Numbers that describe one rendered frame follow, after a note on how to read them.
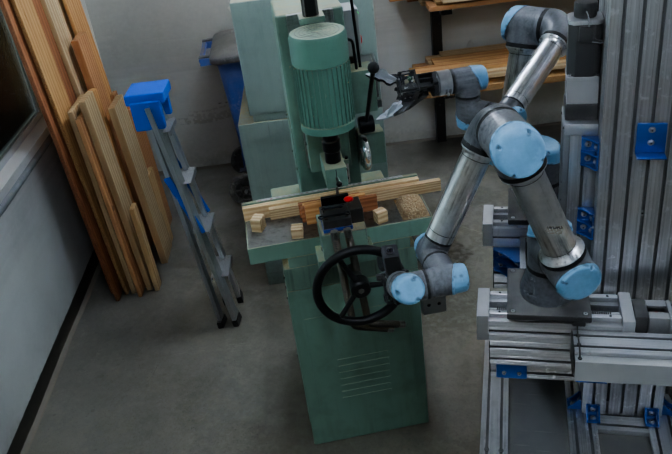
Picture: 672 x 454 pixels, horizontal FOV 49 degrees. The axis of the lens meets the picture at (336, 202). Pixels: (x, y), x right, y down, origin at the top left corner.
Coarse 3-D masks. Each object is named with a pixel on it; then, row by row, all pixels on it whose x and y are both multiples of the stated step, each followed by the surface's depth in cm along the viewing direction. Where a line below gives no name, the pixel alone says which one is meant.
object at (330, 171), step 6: (324, 156) 243; (324, 162) 239; (342, 162) 237; (324, 168) 236; (330, 168) 235; (336, 168) 234; (342, 168) 235; (324, 174) 239; (330, 174) 235; (336, 174) 235; (342, 174) 236; (330, 180) 236; (342, 180) 237; (330, 186) 237; (336, 186) 237; (342, 186) 238
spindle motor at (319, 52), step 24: (312, 24) 224; (336, 24) 221; (312, 48) 211; (336, 48) 213; (312, 72) 215; (336, 72) 216; (312, 96) 219; (336, 96) 220; (312, 120) 224; (336, 120) 223
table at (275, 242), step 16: (272, 224) 242; (288, 224) 241; (304, 224) 239; (368, 224) 235; (384, 224) 234; (400, 224) 234; (416, 224) 235; (256, 240) 234; (272, 240) 233; (288, 240) 232; (304, 240) 232; (368, 240) 232; (384, 240) 236; (256, 256) 232; (272, 256) 233; (288, 256) 234; (320, 256) 227; (368, 256) 227
